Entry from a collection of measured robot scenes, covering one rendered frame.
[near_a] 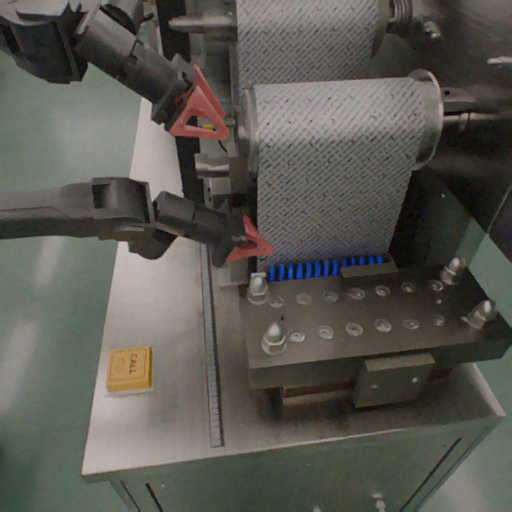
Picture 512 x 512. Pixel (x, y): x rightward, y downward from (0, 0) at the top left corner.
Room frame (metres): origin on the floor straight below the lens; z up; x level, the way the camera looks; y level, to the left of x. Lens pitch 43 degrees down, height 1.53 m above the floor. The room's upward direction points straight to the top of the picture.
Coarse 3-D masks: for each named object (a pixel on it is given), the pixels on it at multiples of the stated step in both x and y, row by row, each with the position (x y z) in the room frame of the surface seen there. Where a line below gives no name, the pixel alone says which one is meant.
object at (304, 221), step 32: (288, 192) 0.51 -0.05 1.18; (320, 192) 0.52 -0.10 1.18; (352, 192) 0.52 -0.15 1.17; (384, 192) 0.53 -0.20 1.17; (288, 224) 0.51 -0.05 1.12; (320, 224) 0.52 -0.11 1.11; (352, 224) 0.53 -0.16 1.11; (384, 224) 0.53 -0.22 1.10; (288, 256) 0.51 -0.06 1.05; (320, 256) 0.52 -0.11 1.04; (352, 256) 0.53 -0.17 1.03; (384, 256) 0.54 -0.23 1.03
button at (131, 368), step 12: (132, 348) 0.41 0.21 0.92; (144, 348) 0.41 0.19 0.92; (120, 360) 0.38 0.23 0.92; (132, 360) 0.38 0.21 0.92; (144, 360) 0.38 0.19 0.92; (108, 372) 0.36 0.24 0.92; (120, 372) 0.36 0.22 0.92; (132, 372) 0.36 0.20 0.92; (144, 372) 0.36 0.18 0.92; (108, 384) 0.34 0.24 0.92; (120, 384) 0.34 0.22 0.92; (132, 384) 0.34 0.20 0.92; (144, 384) 0.35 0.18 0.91
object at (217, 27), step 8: (208, 8) 0.79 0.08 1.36; (216, 8) 0.79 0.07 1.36; (224, 8) 0.79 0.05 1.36; (232, 8) 0.80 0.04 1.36; (208, 16) 0.78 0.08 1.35; (216, 16) 0.78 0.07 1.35; (224, 16) 0.78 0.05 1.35; (232, 16) 0.79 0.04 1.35; (208, 24) 0.78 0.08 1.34; (216, 24) 0.78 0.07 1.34; (224, 24) 0.78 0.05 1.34; (232, 24) 0.78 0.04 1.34; (208, 32) 0.78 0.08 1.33; (216, 32) 0.78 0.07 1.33; (224, 32) 0.78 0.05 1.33; (232, 32) 0.78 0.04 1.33; (208, 40) 0.79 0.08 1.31; (216, 40) 0.79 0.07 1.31; (224, 40) 0.79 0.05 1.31; (232, 40) 0.79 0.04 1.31
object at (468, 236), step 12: (468, 216) 0.71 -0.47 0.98; (456, 228) 0.73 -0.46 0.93; (468, 228) 0.70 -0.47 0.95; (480, 228) 0.71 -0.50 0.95; (456, 240) 0.71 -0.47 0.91; (468, 240) 0.70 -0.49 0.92; (480, 240) 0.71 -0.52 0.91; (456, 252) 0.70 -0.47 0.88; (468, 252) 0.71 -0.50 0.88; (468, 264) 0.71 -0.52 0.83
